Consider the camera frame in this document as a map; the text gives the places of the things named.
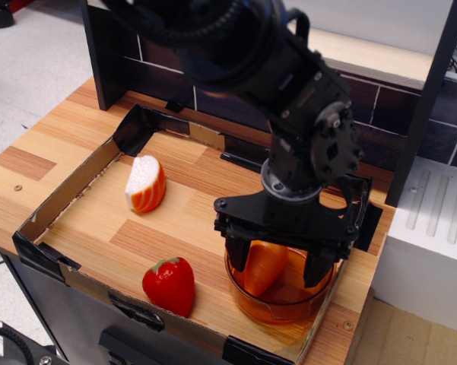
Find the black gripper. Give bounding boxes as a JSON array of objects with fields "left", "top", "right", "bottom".
[{"left": 214, "top": 174, "right": 360, "bottom": 287}]

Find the orange toy carrot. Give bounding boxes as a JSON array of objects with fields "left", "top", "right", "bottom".
[{"left": 243, "top": 240, "right": 288, "bottom": 297}]

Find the orange transparent plastic pot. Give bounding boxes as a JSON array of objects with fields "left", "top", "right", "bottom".
[{"left": 225, "top": 247, "right": 338, "bottom": 324}]

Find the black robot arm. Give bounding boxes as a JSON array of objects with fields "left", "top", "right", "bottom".
[{"left": 106, "top": 1, "right": 363, "bottom": 287}]

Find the cardboard fence with black tape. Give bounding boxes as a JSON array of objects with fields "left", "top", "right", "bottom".
[{"left": 11, "top": 103, "right": 384, "bottom": 365}]

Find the red toy strawberry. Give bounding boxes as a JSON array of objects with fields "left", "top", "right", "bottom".
[{"left": 142, "top": 257, "right": 195, "bottom": 317}]

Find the white ribbed sink drainboard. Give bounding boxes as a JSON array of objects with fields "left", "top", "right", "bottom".
[{"left": 372, "top": 157, "right": 457, "bottom": 331}]

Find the white orange salmon sushi toy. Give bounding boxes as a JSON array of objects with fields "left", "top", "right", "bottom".
[{"left": 125, "top": 155, "right": 167, "bottom": 213}]

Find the dark tile backsplash shelf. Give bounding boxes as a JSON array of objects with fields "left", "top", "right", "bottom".
[{"left": 79, "top": 0, "right": 457, "bottom": 208}]

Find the black object top left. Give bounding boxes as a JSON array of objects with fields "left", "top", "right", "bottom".
[{"left": 0, "top": 0, "right": 16, "bottom": 30}]

